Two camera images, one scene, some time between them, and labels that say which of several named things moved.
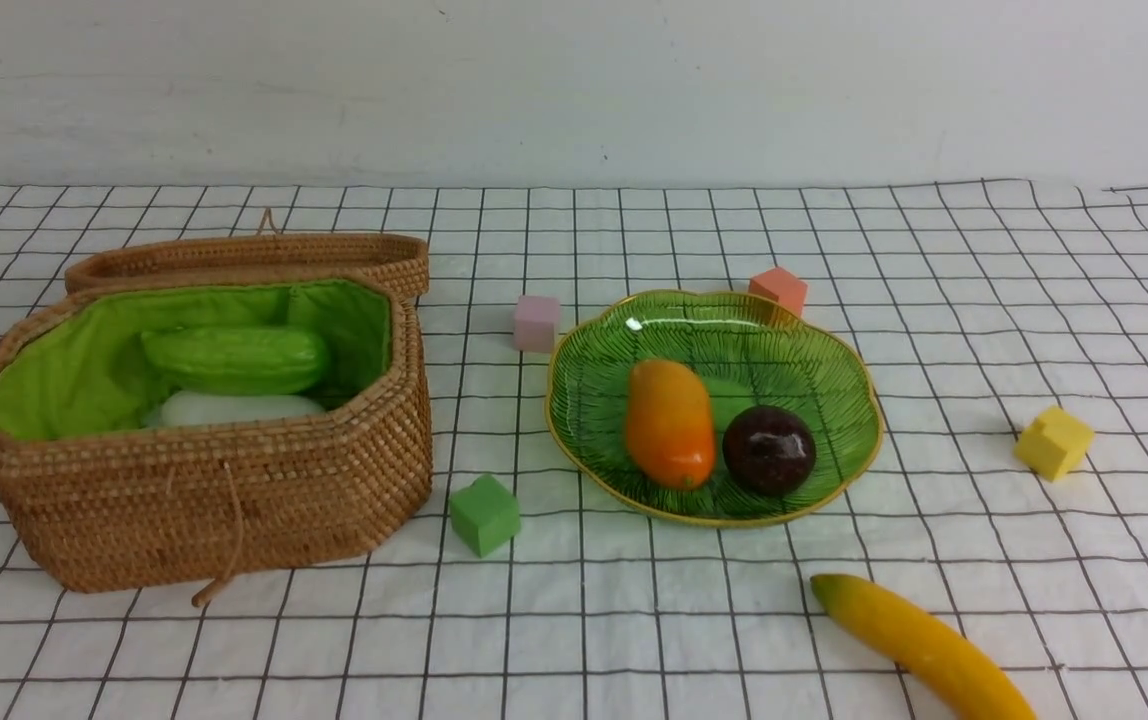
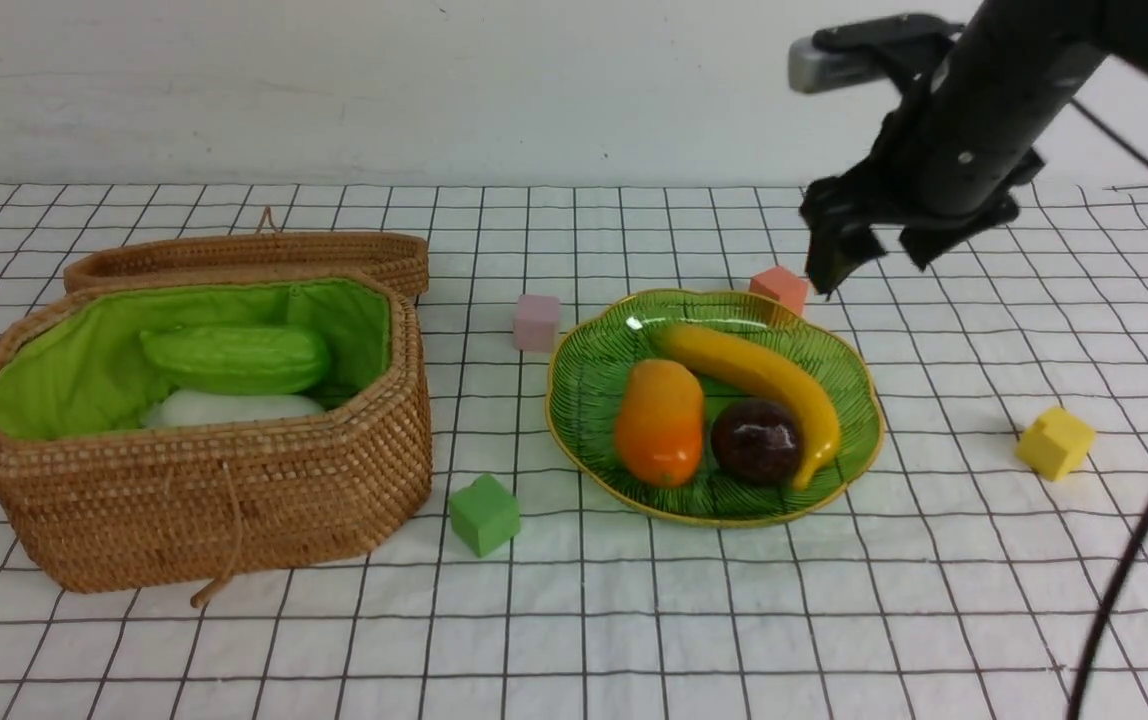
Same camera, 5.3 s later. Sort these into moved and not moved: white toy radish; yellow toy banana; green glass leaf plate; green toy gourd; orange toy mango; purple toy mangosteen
Moved: purple toy mangosteen; yellow toy banana
Not moved: orange toy mango; green toy gourd; white toy radish; green glass leaf plate
